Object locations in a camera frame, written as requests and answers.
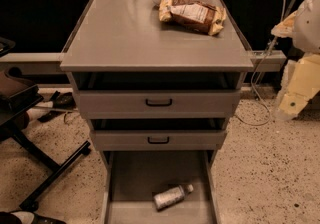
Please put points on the black white shoe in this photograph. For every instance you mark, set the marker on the black white shoe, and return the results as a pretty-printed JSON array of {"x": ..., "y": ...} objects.
[{"x": 24, "y": 217}]

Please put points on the brown yellow chip bag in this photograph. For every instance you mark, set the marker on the brown yellow chip bag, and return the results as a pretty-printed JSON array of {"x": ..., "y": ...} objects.
[{"x": 194, "y": 15}]

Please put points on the grey top drawer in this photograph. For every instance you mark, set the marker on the grey top drawer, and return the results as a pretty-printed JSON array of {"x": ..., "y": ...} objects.
[{"x": 97, "y": 104}]

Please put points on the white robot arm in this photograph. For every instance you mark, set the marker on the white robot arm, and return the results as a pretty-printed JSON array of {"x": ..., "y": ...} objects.
[{"x": 303, "y": 27}]

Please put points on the grey bottom drawer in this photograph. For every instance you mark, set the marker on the grey bottom drawer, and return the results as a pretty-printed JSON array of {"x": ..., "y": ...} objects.
[{"x": 135, "y": 177}]

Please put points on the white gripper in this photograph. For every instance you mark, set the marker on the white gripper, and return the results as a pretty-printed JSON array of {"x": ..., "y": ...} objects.
[{"x": 308, "y": 24}]

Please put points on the grey drawer cabinet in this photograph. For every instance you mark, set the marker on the grey drawer cabinet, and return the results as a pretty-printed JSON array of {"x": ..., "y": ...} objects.
[{"x": 121, "y": 45}]

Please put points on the grey drawer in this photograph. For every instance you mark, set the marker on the grey drawer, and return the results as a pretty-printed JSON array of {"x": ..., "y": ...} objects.
[
  {"x": 97, "y": 104},
  {"x": 157, "y": 140},
  {"x": 135, "y": 177}
]

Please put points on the black shoe on floor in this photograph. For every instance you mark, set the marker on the black shoe on floor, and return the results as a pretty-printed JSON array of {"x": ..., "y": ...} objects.
[{"x": 57, "y": 104}]

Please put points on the grey middle drawer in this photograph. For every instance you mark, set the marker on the grey middle drawer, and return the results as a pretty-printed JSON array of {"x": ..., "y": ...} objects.
[{"x": 157, "y": 140}]

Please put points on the black chair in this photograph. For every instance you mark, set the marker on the black chair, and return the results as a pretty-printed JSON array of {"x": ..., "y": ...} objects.
[{"x": 17, "y": 96}]

